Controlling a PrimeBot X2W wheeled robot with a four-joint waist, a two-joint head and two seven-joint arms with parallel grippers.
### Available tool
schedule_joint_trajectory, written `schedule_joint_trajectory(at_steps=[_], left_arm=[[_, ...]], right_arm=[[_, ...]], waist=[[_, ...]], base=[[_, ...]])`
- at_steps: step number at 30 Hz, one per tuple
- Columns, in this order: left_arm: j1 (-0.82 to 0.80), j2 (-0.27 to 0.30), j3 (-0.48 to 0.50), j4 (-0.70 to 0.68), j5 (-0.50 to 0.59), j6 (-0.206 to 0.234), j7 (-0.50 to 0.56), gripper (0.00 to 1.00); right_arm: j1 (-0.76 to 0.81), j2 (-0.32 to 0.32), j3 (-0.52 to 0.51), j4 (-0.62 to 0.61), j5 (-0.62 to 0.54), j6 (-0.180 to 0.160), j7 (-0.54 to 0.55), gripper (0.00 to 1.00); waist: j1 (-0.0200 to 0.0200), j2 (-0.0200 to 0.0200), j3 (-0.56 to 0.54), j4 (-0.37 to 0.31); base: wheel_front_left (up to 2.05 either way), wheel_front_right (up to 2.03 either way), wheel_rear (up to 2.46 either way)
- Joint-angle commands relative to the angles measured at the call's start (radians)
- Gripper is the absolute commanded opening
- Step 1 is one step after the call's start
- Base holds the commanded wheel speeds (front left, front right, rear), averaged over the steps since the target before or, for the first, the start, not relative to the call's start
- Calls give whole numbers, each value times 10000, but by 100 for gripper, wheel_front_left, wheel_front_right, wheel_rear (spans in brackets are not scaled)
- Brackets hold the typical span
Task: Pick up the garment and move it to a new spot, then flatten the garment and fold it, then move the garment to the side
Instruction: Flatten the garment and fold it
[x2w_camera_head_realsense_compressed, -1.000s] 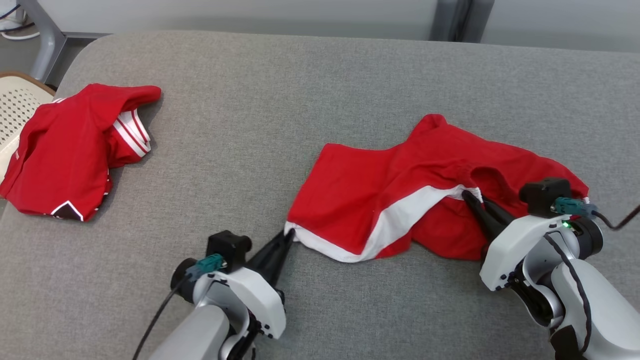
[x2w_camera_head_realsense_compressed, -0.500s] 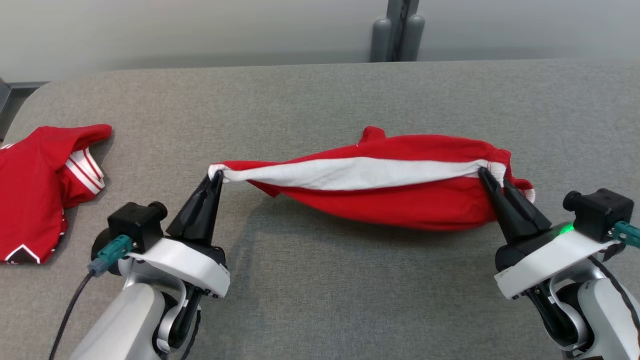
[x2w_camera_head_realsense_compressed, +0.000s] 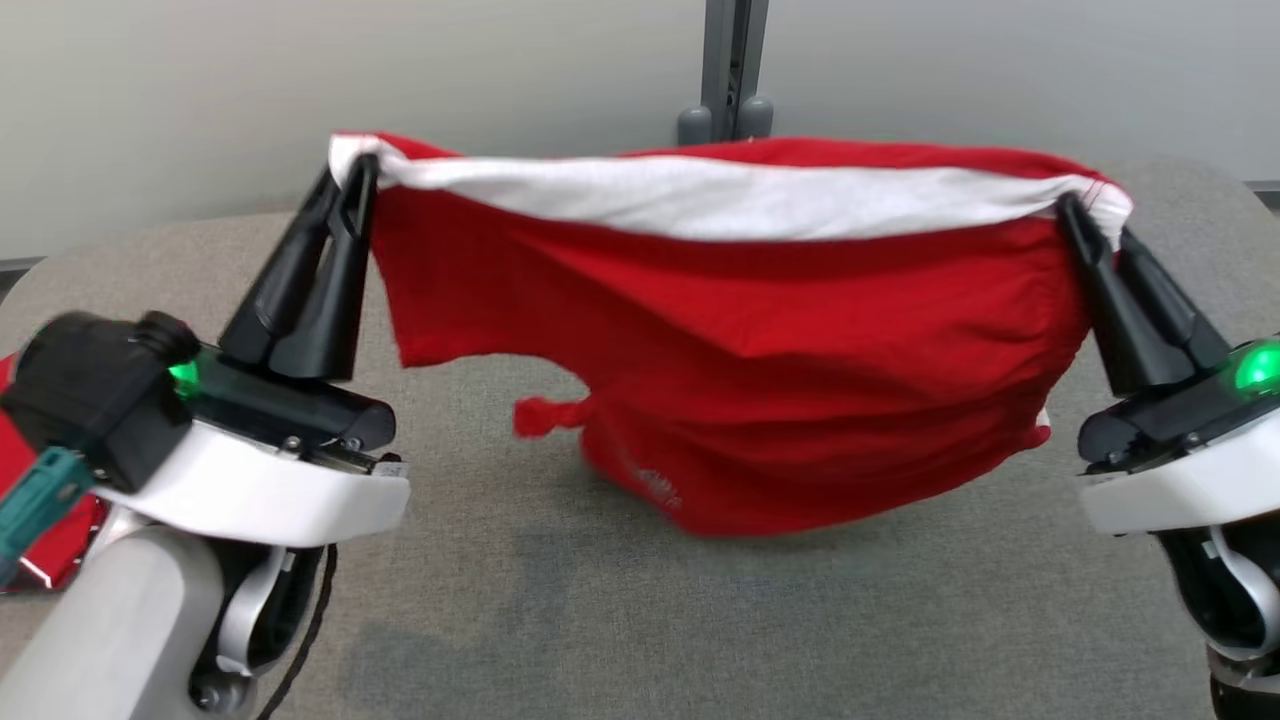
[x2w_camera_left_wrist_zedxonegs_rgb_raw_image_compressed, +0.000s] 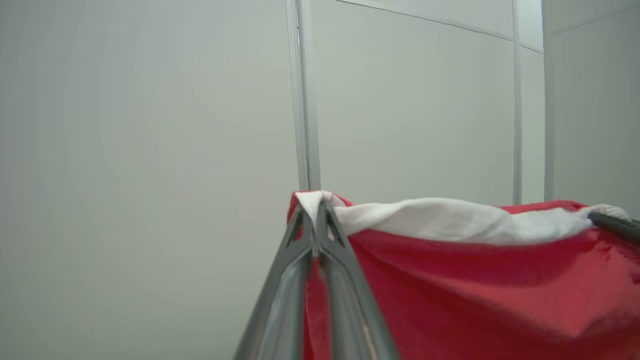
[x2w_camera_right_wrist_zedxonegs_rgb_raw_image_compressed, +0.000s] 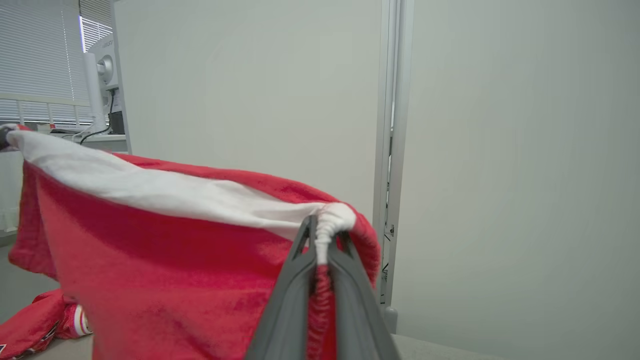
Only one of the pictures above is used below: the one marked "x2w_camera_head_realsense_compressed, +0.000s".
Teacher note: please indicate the grey metal partition post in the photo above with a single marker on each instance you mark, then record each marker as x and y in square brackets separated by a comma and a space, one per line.
[722, 60]

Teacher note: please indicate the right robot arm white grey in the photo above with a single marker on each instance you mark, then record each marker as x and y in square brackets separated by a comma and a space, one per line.
[1250, 600]

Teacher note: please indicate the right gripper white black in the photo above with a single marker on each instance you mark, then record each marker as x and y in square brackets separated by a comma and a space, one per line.
[1180, 480]

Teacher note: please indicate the red cotton garment white inside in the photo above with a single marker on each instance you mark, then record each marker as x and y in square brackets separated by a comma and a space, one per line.
[750, 330]

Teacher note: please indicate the red mesh jersey navy lettering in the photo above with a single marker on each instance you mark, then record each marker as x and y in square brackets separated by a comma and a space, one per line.
[70, 545]

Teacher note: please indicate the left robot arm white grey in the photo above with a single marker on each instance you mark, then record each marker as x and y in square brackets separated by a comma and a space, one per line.
[100, 640]

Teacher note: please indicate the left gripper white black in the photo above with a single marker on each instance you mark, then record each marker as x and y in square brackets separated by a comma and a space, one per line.
[280, 480]

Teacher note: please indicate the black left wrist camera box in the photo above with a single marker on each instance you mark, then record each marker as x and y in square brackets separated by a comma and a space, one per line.
[90, 390]

